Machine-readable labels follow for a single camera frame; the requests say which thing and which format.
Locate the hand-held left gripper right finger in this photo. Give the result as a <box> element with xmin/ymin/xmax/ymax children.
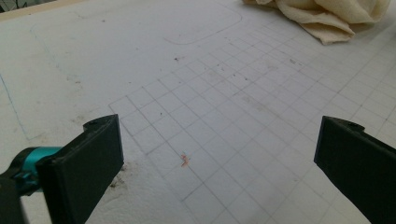
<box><xmin>313</xmin><ymin>116</ymin><xmax>396</xmax><ymax>224</ymax></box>

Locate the white grid mat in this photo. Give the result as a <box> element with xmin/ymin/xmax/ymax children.
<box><xmin>0</xmin><ymin>0</ymin><xmax>396</xmax><ymax>224</ymax></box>

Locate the cream towel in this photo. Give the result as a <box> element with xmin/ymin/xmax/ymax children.
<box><xmin>242</xmin><ymin>0</ymin><xmax>391</xmax><ymax>46</ymax></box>

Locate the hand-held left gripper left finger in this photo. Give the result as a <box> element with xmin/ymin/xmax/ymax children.
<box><xmin>35</xmin><ymin>114</ymin><xmax>124</xmax><ymax>224</ymax></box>

